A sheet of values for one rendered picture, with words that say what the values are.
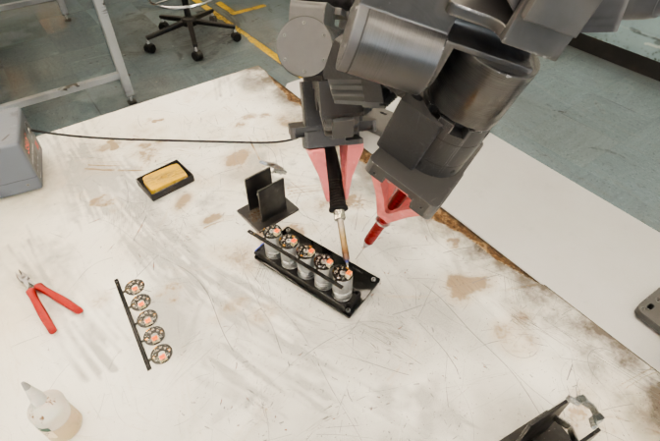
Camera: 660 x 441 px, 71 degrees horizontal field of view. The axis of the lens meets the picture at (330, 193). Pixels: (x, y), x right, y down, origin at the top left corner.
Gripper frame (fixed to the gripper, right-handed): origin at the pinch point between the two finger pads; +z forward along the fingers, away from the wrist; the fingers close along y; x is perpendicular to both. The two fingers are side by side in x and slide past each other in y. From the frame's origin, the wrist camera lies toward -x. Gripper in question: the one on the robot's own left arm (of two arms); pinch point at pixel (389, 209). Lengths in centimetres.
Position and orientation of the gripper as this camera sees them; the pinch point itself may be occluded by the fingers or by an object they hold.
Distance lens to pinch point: 45.6
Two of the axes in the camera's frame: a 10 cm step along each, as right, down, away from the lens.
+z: -2.7, 5.7, 7.7
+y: -5.6, 5.6, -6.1
